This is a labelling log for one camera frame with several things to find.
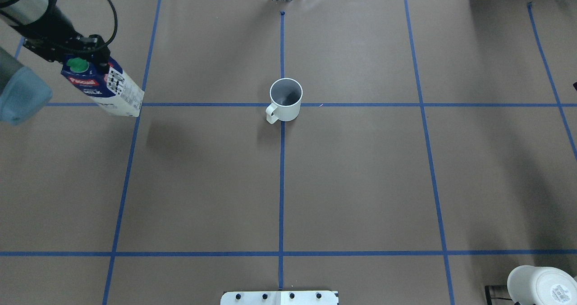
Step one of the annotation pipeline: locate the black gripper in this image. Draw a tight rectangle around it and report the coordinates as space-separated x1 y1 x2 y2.
23 8 110 66

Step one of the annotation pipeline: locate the blue white milk carton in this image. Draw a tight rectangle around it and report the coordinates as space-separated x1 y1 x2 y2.
60 55 144 118

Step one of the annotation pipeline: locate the white HOME mug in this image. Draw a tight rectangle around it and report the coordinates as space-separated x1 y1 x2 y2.
266 78 303 124

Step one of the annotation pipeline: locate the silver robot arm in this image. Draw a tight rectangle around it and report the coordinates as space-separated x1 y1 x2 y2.
0 0 118 126

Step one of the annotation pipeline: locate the white mug on rack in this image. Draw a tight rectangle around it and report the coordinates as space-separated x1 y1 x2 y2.
507 265 577 305

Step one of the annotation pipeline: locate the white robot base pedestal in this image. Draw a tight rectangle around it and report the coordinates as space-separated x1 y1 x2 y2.
220 290 339 305

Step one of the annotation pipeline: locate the black wire mug rack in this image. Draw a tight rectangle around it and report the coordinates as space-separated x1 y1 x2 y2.
484 285 517 305

